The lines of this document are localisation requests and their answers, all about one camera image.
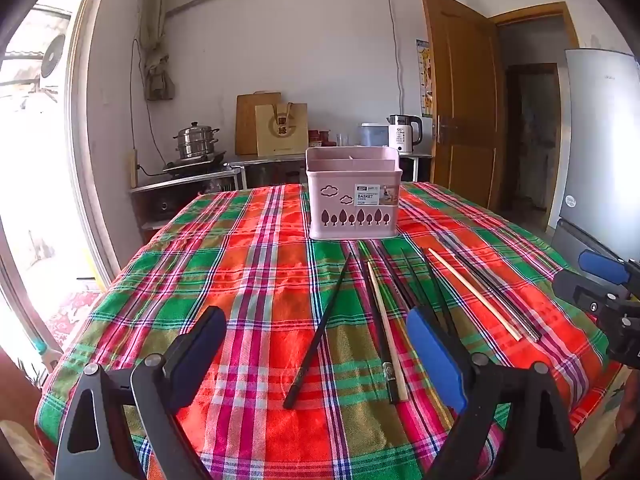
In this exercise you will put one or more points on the wall poster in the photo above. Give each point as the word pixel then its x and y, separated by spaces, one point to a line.
pixel 424 80

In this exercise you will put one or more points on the clear container with blue lid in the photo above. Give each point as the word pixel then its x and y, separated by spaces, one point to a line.
pixel 374 135

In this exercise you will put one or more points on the yellowed power strip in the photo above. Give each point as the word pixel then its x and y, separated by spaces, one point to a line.
pixel 133 167

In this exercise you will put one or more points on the white window frame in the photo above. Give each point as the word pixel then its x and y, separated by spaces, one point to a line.
pixel 80 160

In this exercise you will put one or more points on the steel steamer pot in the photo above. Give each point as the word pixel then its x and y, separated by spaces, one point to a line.
pixel 196 142

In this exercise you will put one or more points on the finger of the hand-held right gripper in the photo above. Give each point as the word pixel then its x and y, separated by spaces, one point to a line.
pixel 572 285
pixel 600 262

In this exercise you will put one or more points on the drinking glass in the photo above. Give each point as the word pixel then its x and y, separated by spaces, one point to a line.
pixel 341 139

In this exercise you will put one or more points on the wooden cutting board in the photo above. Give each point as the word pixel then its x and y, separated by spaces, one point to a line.
pixel 245 125

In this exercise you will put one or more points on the wooden door frame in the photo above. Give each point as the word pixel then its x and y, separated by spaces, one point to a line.
pixel 535 10

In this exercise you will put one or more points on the grey refrigerator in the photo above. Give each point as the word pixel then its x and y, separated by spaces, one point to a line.
pixel 600 150

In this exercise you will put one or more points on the hanging cloth bag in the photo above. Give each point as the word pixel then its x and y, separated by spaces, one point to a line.
pixel 159 80

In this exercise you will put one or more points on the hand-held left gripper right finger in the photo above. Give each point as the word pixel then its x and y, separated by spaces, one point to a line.
pixel 435 355

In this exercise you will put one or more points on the plaid tablecloth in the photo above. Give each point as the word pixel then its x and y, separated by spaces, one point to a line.
pixel 225 280

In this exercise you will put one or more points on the person's right forearm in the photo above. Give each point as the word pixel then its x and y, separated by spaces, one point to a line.
pixel 629 407

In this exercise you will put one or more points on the wooden door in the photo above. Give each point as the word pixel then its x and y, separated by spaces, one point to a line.
pixel 465 110

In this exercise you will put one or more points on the pink utensil basket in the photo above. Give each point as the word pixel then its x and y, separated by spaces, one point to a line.
pixel 345 195

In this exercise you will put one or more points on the small metal rack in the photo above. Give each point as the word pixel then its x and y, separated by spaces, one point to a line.
pixel 165 187

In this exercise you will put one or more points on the wooden chopstick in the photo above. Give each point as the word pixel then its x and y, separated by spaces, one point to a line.
pixel 475 295
pixel 386 327

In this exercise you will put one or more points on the metal chopstick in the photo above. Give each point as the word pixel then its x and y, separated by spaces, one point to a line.
pixel 492 290

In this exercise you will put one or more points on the red lidded jar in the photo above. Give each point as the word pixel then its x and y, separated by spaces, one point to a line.
pixel 325 136
pixel 313 137

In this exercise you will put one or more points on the white electric kettle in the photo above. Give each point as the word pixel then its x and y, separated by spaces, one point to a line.
pixel 402 135

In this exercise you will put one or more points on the outdoor fan unit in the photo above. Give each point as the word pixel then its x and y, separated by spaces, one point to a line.
pixel 52 55

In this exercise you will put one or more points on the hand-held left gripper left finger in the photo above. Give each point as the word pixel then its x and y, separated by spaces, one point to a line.
pixel 200 355

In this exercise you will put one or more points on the brown paper bag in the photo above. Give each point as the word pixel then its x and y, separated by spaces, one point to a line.
pixel 281 130

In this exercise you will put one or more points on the black induction cooker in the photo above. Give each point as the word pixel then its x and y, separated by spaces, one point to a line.
pixel 192 166

